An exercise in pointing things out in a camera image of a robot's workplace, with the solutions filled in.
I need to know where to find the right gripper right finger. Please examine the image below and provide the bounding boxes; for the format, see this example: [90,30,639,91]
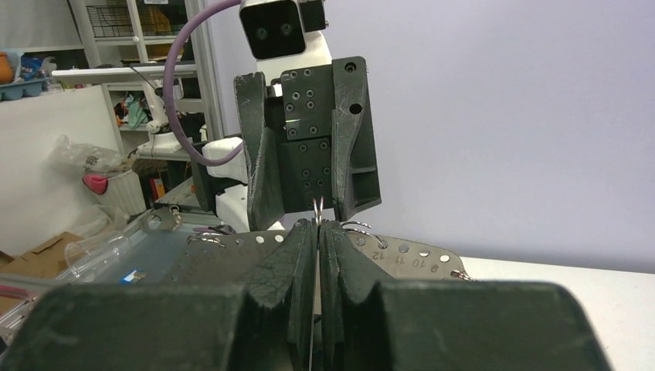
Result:
[319,222,610,370]

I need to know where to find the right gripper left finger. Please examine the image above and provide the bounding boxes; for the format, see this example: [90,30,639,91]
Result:
[1,220,317,370]

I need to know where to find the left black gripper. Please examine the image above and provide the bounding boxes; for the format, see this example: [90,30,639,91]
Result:
[234,56,382,231]

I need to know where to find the large grey keyring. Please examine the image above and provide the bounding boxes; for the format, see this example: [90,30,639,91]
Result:
[161,211,469,284]

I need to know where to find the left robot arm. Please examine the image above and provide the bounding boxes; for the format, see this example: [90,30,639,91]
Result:
[193,56,382,231]

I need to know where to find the blue key tag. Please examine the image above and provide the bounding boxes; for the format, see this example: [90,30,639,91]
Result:
[120,269,147,284]

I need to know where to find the cluttered metal shelving unit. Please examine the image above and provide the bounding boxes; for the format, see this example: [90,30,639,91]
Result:
[51,0,226,206]

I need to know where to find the white ribbed waste bin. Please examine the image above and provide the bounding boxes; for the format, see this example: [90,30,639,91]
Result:
[95,170,147,216]

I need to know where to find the clear plastic container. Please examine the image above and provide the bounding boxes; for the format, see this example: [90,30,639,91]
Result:
[64,231,133,283]

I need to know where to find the cardboard box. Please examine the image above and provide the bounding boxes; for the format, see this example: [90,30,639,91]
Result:
[0,231,86,313]

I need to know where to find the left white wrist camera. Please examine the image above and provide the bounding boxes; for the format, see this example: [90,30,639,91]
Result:
[239,0,332,83]

